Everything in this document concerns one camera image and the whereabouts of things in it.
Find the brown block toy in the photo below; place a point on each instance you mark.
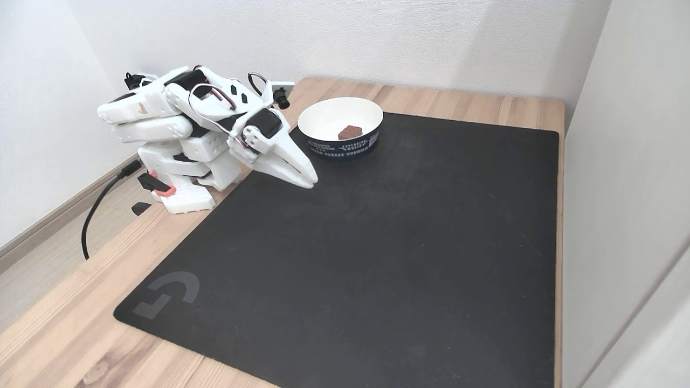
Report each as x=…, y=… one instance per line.
x=350, y=132

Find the white paper bowl navy band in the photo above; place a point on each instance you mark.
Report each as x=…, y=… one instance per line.
x=323, y=118

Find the black desk mat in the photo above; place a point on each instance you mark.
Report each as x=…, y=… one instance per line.
x=350, y=269

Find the black and red table clamp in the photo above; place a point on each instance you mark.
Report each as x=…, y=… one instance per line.
x=156, y=184

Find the black power adapter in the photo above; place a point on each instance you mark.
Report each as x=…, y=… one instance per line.
x=132, y=82

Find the beige wall baseboard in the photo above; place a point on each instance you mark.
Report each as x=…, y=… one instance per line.
x=48, y=221

